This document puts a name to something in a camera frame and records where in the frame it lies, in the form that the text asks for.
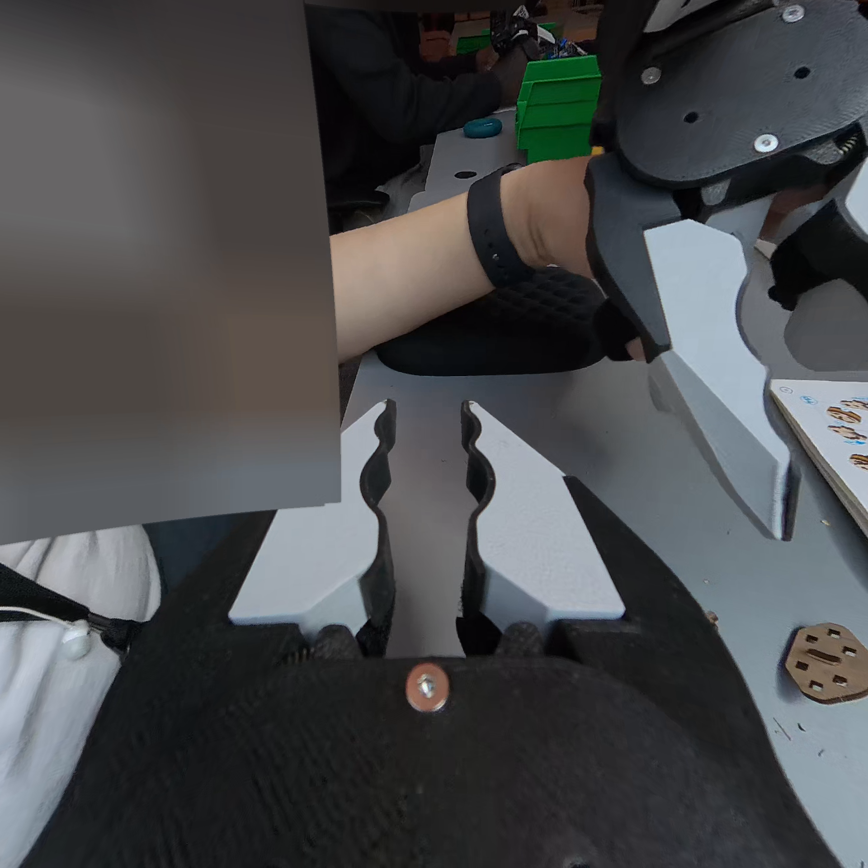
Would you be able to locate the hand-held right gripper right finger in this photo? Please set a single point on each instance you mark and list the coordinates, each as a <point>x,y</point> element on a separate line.
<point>542,556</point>

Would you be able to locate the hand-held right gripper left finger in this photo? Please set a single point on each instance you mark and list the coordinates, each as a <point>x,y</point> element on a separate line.
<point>312,563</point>

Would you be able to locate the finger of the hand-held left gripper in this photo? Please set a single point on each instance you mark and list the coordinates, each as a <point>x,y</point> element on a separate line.
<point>860,203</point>
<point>705,305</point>

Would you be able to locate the person's left forearm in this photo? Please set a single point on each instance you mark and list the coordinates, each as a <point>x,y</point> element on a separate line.
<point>407,271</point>

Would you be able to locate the grey desk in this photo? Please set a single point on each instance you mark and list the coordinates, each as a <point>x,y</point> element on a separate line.
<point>610,441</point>

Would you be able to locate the person's left hand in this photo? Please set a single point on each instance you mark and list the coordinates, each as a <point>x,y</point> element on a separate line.
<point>549,217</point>

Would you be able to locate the white instruction booklet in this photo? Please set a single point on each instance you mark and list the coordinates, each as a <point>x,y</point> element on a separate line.
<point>834,441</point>

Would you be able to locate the black wristband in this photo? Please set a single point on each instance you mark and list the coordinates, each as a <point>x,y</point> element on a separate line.
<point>492,230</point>

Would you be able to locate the black quilted wrist rest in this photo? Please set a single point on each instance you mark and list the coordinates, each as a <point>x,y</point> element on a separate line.
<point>475,339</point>

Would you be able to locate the octagonal wooden disc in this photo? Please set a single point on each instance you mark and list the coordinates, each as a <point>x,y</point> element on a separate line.
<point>827,663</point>

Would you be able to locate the person's white shirt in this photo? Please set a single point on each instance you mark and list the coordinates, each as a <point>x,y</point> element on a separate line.
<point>41,712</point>

